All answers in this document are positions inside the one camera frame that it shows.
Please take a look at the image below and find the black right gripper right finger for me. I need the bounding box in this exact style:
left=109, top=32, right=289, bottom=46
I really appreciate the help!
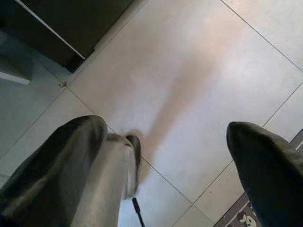
left=226, top=121, right=303, bottom=227

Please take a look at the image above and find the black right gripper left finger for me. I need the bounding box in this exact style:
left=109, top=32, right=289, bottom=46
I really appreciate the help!
left=0, top=115, right=108, bottom=227

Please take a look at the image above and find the black glass fridge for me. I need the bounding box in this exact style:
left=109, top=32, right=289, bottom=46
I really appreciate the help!
left=0, top=0, right=150, bottom=74

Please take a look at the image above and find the grey patterned floor mat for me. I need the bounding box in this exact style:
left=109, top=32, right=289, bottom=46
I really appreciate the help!
left=212, top=129, right=303, bottom=227

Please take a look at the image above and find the silver right robot leg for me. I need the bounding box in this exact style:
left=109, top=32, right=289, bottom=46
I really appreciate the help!
left=75, top=129, right=140, bottom=227

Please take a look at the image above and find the black right robot foot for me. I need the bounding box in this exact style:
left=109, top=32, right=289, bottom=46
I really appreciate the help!
left=125, top=134, right=142, bottom=166

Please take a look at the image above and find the black leg cable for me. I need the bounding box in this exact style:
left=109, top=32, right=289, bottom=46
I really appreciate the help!
left=131, top=197, right=145, bottom=227

